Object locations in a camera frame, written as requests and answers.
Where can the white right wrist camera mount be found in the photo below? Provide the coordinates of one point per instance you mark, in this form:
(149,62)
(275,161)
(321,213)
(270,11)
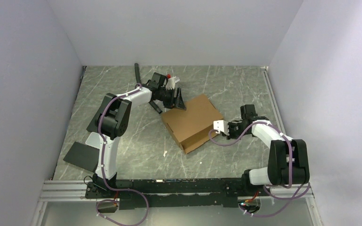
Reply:
(221,127)

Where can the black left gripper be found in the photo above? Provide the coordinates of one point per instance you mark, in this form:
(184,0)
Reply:
(179,100)

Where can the brown cardboard box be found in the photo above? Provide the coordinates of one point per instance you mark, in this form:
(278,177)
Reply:
(189,128)

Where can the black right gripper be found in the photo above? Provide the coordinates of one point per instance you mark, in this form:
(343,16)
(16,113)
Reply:
(231,136)

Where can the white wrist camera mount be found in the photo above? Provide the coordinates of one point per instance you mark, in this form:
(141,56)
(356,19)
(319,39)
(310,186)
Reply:
(171,82)
(221,127)

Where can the black flat rectangular block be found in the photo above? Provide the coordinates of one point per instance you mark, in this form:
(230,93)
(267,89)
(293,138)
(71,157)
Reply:
(93,125)

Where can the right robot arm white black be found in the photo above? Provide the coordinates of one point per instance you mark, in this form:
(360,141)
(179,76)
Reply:
(288,160)

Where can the black flat plate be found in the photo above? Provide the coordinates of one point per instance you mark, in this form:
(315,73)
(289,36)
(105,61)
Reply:
(83,156)

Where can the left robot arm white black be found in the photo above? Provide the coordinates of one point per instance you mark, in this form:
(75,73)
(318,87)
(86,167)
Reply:
(112,119)

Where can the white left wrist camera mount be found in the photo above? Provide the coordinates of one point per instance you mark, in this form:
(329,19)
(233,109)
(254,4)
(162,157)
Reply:
(171,82)

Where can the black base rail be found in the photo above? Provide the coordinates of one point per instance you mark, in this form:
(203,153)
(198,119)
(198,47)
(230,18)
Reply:
(139,193)

